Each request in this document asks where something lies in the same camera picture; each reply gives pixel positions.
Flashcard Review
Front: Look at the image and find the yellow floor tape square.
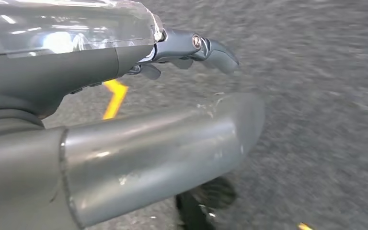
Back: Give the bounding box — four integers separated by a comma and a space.
102, 79, 129, 121

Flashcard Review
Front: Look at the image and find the ribbed grey left arm sleeve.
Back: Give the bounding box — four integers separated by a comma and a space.
0, 92, 46, 142

